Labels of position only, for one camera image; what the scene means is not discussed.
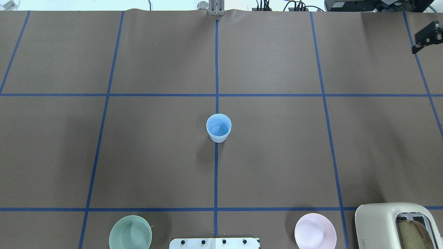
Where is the cream toaster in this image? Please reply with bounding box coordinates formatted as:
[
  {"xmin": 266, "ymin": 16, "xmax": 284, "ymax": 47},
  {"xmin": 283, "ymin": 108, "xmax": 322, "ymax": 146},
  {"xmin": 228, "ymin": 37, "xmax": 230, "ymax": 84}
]
[{"xmin": 355, "ymin": 202, "xmax": 442, "ymax": 249}]

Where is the black orange power strip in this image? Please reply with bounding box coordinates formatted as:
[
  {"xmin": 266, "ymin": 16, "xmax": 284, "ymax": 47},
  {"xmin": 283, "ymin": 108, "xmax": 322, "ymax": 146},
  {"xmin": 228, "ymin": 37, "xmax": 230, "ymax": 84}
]
[{"xmin": 252, "ymin": 0, "xmax": 309, "ymax": 12}]

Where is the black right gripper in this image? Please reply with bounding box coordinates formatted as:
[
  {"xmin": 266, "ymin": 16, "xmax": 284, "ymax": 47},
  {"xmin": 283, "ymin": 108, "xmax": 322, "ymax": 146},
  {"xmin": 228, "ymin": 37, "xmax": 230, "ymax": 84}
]
[{"xmin": 412, "ymin": 21, "xmax": 443, "ymax": 55}]

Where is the pink bowl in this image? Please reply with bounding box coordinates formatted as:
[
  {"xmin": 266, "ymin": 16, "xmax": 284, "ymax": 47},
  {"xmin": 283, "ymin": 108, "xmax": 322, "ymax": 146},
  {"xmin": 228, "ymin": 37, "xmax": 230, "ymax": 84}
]
[{"xmin": 294, "ymin": 213, "xmax": 337, "ymax": 249}]

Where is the small metal cylinder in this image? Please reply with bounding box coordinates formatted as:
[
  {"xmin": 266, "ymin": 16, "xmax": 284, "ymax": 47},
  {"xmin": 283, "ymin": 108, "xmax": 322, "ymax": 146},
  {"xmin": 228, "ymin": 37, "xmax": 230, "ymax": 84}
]
[{"xmin": 197, "ymin": 1, "xmax": 209, "ymax": 10}]

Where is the black laptop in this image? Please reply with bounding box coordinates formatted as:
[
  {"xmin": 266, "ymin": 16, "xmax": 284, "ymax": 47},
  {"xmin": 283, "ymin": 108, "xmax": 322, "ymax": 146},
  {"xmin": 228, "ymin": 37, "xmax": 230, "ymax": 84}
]
[{"xmin": 324, "ymin": 0, "xmax": 434, "ymax": 13}]

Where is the bread slice in toaster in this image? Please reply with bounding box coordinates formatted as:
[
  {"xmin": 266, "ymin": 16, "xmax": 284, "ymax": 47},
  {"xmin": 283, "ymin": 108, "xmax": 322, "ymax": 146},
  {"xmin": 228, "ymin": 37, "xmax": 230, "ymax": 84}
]
[{"xmin": 397, "ymin": 220, "xmax": 435, "ymax": 249}]

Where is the aluminium frame post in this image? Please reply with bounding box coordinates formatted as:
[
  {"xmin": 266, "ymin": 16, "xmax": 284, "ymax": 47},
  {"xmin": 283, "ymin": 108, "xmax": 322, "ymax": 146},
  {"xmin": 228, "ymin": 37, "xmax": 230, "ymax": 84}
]
[{"xmin": 208, "ymin": 0, "xmax": 226, "ymax": 16}]

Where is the green bowl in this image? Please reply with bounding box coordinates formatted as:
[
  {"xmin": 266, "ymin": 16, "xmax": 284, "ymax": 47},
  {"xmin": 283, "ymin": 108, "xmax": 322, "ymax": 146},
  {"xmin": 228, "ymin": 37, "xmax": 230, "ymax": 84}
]
[{"xmin": 109, "ymin": 215, "xmax": 153, "ymax": 249}]

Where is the blue cup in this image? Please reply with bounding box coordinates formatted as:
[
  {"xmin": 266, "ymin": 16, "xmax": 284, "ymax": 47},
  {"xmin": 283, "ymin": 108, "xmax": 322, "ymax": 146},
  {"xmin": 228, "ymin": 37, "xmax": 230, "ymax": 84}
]
[
  {"xmin": 206, "ymin": 113, "xmax": 232, "ymax": 139},
  {"xmin": 209, "ymin": 133, "xmax": 228, "ymax": 143}
]

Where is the white central post base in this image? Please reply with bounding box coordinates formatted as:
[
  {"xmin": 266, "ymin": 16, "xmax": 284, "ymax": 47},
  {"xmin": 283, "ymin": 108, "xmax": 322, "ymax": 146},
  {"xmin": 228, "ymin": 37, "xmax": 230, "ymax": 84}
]
[{"xmin": 169, "ymin": 237, "xmax": 261, "ymax": 249}]

